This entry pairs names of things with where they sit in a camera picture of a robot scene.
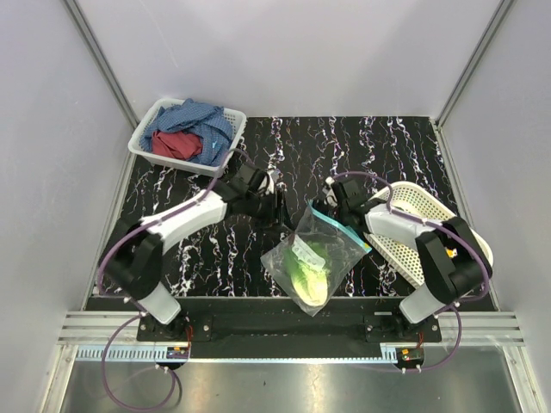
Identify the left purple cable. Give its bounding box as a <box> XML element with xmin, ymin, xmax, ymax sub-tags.
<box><xmin>96</xmin><ymin>148</ymin><xmax>255</xmax><ymax>302</ymax></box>

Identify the purple cable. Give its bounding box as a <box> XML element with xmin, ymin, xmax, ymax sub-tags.
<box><xmin>326</xmin><ymin>171</ymin><xmax>494</xmax><ymax>371</ymax></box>
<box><xmin>96</xmin><ymin>148</ymin><xmax>255</xmax><ymax>302</ymax></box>

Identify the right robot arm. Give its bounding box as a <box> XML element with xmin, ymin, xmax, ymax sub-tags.
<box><xmin>323</xmin><ymin>172</ymin><xmax>493</xmax><ymax>342</ymax></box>

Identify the clear zip top bag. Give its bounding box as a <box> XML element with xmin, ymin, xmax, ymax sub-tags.
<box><xmin>261</xmin><ymin>203</ymin><xmax>371</xmax><ymax>317</ymax></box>

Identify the white perforated basket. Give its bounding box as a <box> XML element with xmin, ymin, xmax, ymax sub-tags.
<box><xmin>365</xmin><ymin>180</ymin><xmax>494</xmax><ymax>290</ymax></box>

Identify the dark red cloth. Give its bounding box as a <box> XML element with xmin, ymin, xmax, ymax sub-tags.
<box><xmin>152</xmin><ymin>131</ymin><xmax>203</xmax><ymax>161</ymax></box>

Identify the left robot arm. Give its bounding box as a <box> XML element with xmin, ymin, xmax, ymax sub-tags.
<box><xmin>98</xmin><ymin>163</ymin><xmax>291</xmax><ymax>341</ymax></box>

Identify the black marble pattern mat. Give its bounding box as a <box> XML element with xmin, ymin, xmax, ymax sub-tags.
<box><xmin>88</xmin><ymin>114</ymin><xmax>470</xmax><ymax>299</ymax></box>

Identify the green fake lettuce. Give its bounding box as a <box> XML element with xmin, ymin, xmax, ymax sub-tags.
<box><xmin>283</xmin><ymin>243</ymin><xmax>331</xmax><ymax>307</ymax></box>

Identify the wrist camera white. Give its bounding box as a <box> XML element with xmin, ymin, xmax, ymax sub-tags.
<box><xmin>323</xmin><ymin>176</ymin><xmax>337</xmax><ymax>207</ymax></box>
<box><xmin>258</xmin><ymin>169</ymin><xmax>281</xmax><ymax>194</ymax></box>

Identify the left aluminium frame post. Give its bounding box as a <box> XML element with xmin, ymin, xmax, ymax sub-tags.
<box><xmin>61</xmin><ymin>0</ymin><xmax>139</xmax><ymax>128</ymax></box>

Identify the right aluminium frame post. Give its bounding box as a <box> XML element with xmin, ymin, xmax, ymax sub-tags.
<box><xmin>435</xmin><ymin>0</ymin><xmax>516</xmax><ymax>128</ymax></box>

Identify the aluminium frame post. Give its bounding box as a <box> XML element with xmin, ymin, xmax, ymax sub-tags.
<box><xmin>435</xmin><ymin>0</ymin><xmax>516</xmax><ymax>128</ymax></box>
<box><xmin>61</xmin><ymin>0</ymin><xmax>139</xmax><ymax>128</ymax></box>

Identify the aluminium rail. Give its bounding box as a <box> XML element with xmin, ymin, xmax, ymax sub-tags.
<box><xmin>58</xmin><ymin>311</ymin><xmax>524</xmax><ymax>365</ymax></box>

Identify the grey plastic basket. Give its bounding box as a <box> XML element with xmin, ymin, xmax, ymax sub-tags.
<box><xmin>128</xmin><ymin>98</ymin><xmax>246</xmax><ymax>176</ymax></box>

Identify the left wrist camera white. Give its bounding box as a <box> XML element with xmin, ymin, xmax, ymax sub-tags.
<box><xmin>258</xmin><ymin>169</ymin><xmax>281</xmax><ymax>194</ymax></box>

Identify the blue patterned cloth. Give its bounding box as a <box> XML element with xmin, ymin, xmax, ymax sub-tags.
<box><xmin>139</xmin><ymin>99</ymin><xmax>233</xmax><ymax>167</ymax></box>

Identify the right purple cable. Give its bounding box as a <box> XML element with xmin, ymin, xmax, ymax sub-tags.
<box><xmin>326</xmin><ymin>171</ymin><xmax>494</xmax><ymax>371</ymax></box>

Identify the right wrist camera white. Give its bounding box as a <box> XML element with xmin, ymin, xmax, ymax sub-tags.
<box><xmin>323</xmin><ymin>176</ymin><xmax>337</xmax><ymax>207</ymax></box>

